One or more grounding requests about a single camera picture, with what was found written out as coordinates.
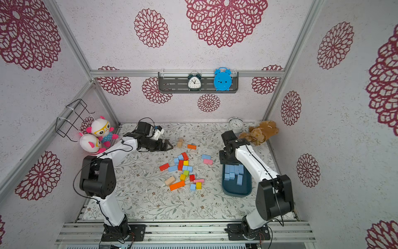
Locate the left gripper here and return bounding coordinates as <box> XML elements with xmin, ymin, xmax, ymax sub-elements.
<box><xmin>141</xmin><ymin>138</ymin><xmax>174</xmax><ymax>153</ymax></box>

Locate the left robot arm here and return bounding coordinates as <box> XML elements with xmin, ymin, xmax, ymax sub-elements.
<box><xmin>79</xmin><ymin>121</ymin><xmax>173</xmax><ymax>238</ymax></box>

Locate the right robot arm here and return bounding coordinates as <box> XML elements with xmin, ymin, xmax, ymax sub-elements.
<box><xmin>220</xmin><ymin>130</ymin><xmax>294</xmax><ymax>233</ymax></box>

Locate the red block left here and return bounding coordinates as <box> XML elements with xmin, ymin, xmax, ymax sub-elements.
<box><xmin>159</xmin><ymin>163</ymin><xmax>170</xmax><ymax>172</ymax></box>

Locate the long red block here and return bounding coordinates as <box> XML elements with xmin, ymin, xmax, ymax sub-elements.
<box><xmin>181</xmin><ymin>153</ymin><xmax>189</xmax><ymax>161</ymax></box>

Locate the orange flat block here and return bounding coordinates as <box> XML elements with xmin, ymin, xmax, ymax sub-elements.
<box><xmin>187</xmin><ymin>144</ymin><xmax>197</xmax><ymax>150</ymax></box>

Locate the dark teal plastic tray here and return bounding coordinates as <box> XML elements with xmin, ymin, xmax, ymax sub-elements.
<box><xmin>221</xmin><ymin>165</ymin><xmax>252</xmax><ymax>198</ymax></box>

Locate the brown teddy bear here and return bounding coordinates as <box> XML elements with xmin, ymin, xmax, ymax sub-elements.
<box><xmin>238</xmin><ymin>120</ymin><xmax>279</xmax><ymax>146</ymax></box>

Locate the natural wood long block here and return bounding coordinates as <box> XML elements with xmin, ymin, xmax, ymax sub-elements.
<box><xmin>165</xmin><ymin>176</ymin><xmax>176</xmax><ymax>186</ymax></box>

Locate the long orange block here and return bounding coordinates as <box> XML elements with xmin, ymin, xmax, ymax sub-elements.
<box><xmin>170</xmin><ymin>181</ymin><xmax>186</xmax><ymax>191</ymax></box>

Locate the dark green alarm clock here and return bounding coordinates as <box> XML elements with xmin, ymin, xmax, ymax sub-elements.
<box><xmin>188</xmin><ymin>74</ymin><xmax>202</xmax><ymax>91</ymax></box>

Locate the white plush with glasses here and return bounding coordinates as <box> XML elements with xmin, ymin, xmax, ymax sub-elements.
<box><xmin>86</xmin><ymin>116</ymin><xmax>119</xmax><ymax>148</ymax></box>

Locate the blue alarm clock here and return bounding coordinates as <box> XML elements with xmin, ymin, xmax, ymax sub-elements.
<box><xmin>214</xmin><ymin>67</ymin><xmax>232</xmax><ymax>91</ymax></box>

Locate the white pink plush toy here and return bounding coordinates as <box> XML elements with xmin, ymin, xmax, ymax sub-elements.
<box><xmin>79</xmin><ymin>132</ymin><xmax>106</xmax><ymax>156</ymax></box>

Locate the grey wall shelf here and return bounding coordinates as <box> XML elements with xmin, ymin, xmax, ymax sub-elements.
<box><xmin>158</xmin><ymin>72</ymin><xmax>239</xmax><ymax>94</ymax></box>

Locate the black wire basket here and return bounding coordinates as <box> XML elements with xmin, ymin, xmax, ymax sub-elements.
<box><xmin>55</xmin><ymin>99</ymin><xmax>95</xmax><ymax>143</ymax></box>

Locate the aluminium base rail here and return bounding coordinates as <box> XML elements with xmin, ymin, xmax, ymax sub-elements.
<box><xmin>55</xmin><ymin>221</ymin><xmax>316</xmax><ymax>245</ymax></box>

